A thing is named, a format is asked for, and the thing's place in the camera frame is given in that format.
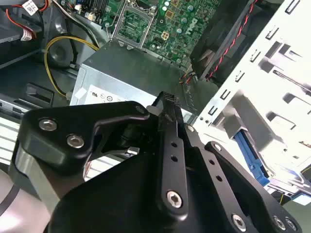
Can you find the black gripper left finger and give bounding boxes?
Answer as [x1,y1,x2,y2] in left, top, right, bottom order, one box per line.
[9,91,192,221]

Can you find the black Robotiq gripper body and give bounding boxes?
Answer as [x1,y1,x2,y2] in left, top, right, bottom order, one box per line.
[47,145,235,233]

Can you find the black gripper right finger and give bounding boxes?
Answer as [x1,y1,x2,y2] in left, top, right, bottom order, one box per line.
[184,123,304,233]

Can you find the hard disk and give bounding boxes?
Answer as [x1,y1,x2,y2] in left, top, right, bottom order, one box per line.
[228,126,311,207]

